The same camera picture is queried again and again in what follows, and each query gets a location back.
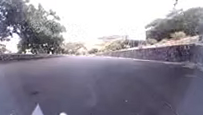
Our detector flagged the distant building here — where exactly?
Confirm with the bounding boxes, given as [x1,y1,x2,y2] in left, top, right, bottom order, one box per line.
[97,33,129,43]

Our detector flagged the grey asphalt road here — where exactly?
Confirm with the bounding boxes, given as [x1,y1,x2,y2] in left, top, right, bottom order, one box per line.
[0,50,203,115]

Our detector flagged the row of trees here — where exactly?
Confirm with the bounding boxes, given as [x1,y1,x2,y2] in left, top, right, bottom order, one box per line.
[0,0,68,58]

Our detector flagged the dry earth slope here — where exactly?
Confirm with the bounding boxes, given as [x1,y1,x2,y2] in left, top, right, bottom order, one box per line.
[136,30,203,52]

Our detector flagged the green bushes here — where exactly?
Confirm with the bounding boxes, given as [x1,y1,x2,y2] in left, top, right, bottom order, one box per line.
[143,0,203,45]

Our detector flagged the tall dark stone wall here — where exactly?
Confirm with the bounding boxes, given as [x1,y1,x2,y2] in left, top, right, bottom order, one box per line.
[94,37,203,71]

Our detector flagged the low stone wall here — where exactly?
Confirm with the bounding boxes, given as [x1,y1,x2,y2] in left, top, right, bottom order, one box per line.
[0,50,66,67]

